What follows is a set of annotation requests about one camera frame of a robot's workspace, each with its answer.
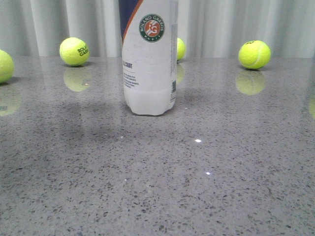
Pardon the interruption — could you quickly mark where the tennis ball far left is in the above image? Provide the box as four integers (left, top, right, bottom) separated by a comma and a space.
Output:
0, 50, 15, 84

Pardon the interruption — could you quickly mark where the tennis ball far right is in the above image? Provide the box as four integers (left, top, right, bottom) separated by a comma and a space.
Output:
239, 40, 271, 69

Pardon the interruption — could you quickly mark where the grey pleated curtain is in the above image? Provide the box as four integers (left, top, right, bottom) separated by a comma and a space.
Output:
0, 0, 315, 58

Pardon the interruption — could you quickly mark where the white plastic tennis ball can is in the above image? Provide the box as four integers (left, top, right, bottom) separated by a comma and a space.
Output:
119, 0, 178, 116

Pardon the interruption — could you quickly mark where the tennis ball behind can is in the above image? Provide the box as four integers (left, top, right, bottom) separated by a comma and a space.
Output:
177, 38, 186, 61

